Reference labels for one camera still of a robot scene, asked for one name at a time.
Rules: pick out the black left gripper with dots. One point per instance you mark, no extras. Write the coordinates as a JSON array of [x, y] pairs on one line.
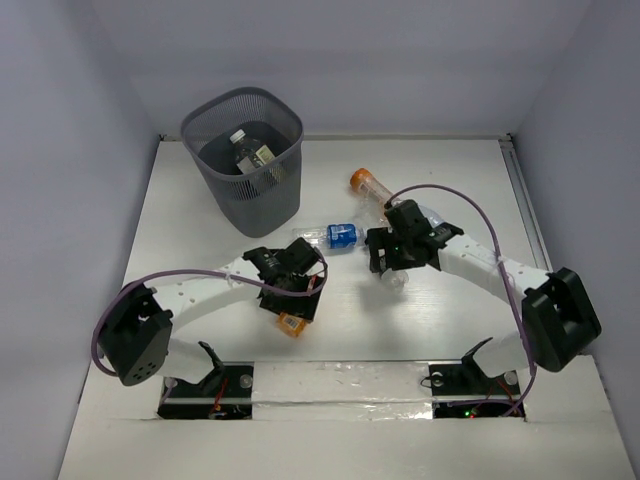
[[292, 304]]

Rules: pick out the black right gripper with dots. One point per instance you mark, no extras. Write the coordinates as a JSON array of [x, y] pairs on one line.
[[381, 237]]

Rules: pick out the clear bottle black label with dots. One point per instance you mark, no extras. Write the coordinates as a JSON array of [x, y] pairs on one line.
[[394, 280]]

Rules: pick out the orange juice bottle brown cap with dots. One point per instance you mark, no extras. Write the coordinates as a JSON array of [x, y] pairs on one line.
[[291, 325]]

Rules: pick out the clear apple juice bottle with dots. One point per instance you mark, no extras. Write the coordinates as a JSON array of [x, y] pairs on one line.
[[250, 154]]

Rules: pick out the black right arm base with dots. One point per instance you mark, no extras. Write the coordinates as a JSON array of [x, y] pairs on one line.
[[462, 390]]

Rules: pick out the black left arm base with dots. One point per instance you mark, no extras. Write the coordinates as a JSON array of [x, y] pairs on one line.
[[224, 394]]

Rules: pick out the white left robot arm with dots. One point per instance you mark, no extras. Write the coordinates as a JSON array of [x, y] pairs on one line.
[[134, 337]]

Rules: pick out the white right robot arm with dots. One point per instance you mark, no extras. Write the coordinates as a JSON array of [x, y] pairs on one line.
[[557, 318]]

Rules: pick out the grey mesh waste bin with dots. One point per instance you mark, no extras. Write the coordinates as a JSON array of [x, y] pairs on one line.
[[260, 202]]

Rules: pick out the clear bottle light blue cap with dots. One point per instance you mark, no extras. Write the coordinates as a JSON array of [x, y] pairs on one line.
[[432, 217]]

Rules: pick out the clear bottle blue label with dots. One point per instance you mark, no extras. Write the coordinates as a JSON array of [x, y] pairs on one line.
[[332, 237]]

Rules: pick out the long orange capped bottle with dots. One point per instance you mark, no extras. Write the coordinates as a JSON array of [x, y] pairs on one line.
[[365, 184]]

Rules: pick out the silver taped front rail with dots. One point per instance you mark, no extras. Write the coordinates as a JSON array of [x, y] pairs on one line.
[[340, 391]]

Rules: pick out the metal rail right wall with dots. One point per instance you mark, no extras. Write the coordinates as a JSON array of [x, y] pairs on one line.
[[525, 200]]

